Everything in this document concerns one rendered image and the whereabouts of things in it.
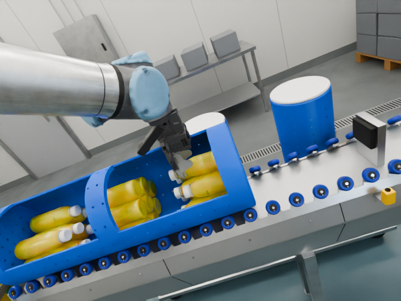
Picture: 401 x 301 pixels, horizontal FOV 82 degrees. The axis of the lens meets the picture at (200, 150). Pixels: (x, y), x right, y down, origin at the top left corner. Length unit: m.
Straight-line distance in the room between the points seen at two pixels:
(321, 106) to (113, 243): 1.02
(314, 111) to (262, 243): 0.65
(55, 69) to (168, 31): 3.55
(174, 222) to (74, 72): 0.49
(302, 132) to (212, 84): 2.94
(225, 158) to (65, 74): 0.42
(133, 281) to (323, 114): 1.06
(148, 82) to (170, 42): 3.48
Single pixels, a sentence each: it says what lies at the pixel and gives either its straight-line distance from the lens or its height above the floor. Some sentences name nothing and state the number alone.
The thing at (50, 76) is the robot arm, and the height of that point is 1.54.
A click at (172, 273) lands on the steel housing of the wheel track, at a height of 0.85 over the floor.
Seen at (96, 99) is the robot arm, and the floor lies 1.49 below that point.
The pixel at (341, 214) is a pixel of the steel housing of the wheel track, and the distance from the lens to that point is 0.87.
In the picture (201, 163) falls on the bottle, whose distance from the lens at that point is 0.71.
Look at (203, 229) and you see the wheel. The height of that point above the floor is 0.97.
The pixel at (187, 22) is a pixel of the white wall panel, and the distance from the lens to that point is 3.87.
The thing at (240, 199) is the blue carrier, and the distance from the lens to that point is 0.67.
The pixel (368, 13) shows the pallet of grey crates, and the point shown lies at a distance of 4.02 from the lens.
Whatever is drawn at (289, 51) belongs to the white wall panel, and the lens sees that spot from 4.27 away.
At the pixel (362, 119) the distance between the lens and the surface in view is 0.89.
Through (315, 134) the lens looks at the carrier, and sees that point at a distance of 1.26.
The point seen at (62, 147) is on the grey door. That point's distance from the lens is 4.86.
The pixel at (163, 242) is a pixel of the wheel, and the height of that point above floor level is 0.97.
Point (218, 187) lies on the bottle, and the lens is 0.70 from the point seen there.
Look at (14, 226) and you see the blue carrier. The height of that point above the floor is 1.15.
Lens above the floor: 1.55
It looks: 30 degrees down
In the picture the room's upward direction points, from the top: 25 degrees counter-clockwise
